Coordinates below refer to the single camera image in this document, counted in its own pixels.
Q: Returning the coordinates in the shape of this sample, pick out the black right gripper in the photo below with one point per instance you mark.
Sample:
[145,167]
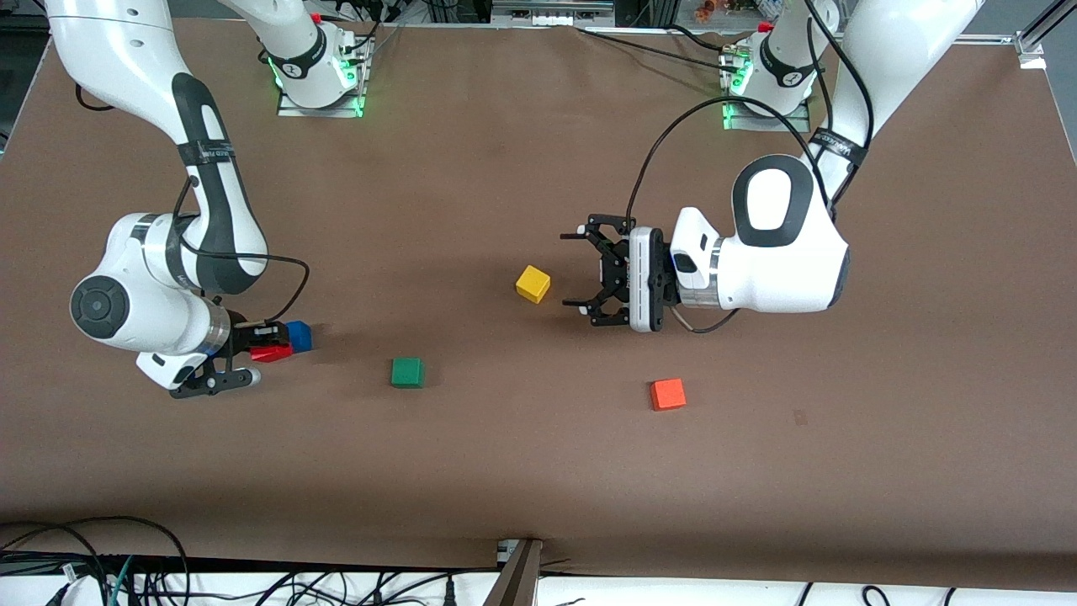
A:
[242,338]

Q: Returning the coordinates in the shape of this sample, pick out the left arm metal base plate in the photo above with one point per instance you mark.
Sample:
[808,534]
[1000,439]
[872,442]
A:
[770,124]

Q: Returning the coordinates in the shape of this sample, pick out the aluminium frame corner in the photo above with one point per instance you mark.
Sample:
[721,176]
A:
[1031,46]

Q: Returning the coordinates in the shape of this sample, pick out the green wooden cube block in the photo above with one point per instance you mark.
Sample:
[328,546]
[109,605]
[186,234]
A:
[407,372]

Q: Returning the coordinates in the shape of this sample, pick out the grey power strip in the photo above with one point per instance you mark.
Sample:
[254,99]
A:
[551,10]

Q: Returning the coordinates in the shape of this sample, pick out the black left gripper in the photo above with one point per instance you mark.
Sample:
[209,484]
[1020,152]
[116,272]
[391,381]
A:
[617,272]

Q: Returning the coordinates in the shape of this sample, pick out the blue wooden cube block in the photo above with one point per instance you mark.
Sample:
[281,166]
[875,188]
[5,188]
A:
[300,337]

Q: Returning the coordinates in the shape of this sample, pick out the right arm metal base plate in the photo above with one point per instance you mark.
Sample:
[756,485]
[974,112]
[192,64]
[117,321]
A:
[320,111]

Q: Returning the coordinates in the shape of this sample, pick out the red wooden cube block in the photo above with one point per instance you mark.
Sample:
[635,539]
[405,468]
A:
[273,353]

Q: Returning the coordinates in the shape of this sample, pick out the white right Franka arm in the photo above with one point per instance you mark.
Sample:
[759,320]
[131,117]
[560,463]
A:
[143,311]

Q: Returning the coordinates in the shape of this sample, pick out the yellow wooden cube block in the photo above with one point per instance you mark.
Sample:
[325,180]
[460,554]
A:
[533,284]

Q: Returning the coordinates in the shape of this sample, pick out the brown paper table cover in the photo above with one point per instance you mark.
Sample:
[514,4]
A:
[538,471]

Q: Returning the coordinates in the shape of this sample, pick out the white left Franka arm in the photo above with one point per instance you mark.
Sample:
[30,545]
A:
[782,269]

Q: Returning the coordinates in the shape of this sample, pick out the orange wooden cube block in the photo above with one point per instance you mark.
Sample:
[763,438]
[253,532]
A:
[668,394]

